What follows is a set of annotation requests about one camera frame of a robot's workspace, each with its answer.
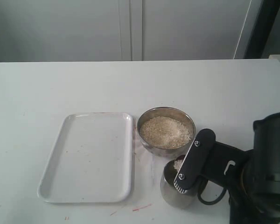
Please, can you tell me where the white rectangular plastic tray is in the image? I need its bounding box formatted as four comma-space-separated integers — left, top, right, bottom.
37, 112, 133, 203

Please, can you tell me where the white rice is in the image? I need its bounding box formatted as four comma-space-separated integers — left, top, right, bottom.
140, 116, 193, 149

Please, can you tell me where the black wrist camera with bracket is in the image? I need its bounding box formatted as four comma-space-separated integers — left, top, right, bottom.
174, 128, 250, 194

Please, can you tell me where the brown wooden spoon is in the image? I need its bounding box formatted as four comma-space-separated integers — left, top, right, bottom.
173, 154, 185, 172

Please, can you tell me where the white cabinet in background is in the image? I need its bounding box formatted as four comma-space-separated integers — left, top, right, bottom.
0, 0, 263, 62

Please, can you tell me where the small steel cup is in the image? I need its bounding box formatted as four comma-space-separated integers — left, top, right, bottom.
160, 160, 198, 209

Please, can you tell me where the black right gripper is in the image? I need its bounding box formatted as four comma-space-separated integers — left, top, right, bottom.
228, 149, 278, 224

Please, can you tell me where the wide steel rice bowl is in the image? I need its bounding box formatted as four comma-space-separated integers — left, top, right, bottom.
137, 107, 196, 158

